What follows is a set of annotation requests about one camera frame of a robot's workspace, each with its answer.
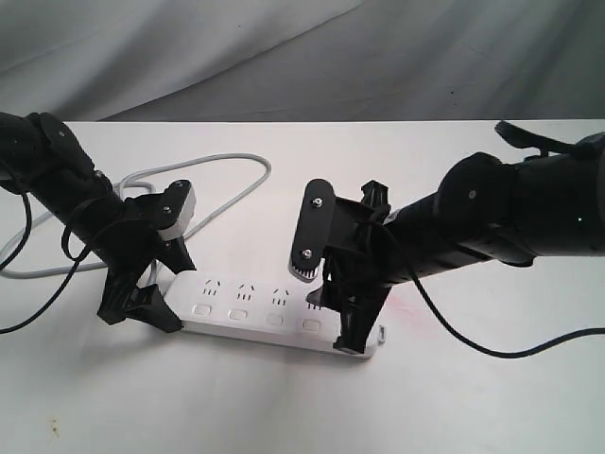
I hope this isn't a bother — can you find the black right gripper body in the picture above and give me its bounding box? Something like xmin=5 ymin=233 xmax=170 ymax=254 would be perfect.
xmin=322 ymin=180 xmax=411 ymax=292

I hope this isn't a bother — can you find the grey backdrop cloth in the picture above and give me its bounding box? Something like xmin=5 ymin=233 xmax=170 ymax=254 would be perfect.
xmin=1 ymin=1 xmax=604 ymax=122

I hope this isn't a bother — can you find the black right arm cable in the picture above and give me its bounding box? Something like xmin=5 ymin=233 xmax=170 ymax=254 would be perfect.
xmin=406 ymin=264 xmax=605 ymax=358

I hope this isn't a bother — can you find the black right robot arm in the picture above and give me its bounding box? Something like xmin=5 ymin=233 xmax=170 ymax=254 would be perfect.
xmin=290 ymin=121 xmax=604 ymax=355

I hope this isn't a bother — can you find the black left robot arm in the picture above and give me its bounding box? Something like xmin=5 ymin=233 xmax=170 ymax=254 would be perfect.
xmin=1 ymin=113 xmax=196 ymax=333

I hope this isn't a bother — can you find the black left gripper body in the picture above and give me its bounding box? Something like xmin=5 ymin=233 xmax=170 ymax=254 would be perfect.
xmin=65 ymin=192 xmax=186 ymax=325

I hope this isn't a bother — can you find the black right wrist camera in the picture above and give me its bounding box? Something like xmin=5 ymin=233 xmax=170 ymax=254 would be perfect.
xmin=289 ymin=179 xmax=336 ymax=283

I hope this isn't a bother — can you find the white five-outlet power strip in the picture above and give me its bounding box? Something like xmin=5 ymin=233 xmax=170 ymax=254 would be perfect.
xmin=163 ymin=269 xmax=389 ymax=361

